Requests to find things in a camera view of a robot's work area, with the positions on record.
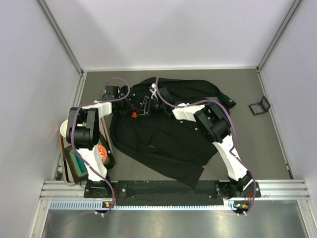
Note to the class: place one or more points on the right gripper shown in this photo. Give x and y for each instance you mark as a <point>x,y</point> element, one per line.
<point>148,104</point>

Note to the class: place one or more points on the small black open box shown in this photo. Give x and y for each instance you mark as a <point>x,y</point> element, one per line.
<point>261,107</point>

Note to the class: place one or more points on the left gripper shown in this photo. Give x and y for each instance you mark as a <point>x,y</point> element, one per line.
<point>128,104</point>

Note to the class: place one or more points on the orange white patterned ball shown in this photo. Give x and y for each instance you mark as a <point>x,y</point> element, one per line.
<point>103,153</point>

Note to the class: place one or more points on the white slotted cable duct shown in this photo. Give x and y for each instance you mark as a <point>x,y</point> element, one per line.
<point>104,206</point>

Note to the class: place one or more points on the black button shirt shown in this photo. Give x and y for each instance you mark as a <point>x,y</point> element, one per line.
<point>173,148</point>

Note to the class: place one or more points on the white paper cup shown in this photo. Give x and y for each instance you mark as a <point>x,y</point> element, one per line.
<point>63,128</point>

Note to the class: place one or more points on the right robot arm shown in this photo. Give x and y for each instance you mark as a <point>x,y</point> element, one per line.
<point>214,123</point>

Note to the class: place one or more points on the black box green lining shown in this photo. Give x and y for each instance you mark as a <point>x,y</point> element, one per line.
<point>75,171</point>

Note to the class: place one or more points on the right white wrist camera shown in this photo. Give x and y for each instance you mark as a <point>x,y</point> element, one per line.
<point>153,90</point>

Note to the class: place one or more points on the aluminium frame rail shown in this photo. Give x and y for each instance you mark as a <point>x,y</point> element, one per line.
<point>291,189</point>

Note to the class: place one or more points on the orange maple leaf brooch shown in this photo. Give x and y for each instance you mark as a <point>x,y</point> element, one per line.
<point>134,115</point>

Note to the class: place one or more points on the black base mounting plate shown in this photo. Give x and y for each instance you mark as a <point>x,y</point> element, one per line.
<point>167,192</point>

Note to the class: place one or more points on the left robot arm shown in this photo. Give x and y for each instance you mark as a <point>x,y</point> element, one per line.
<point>83,133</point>

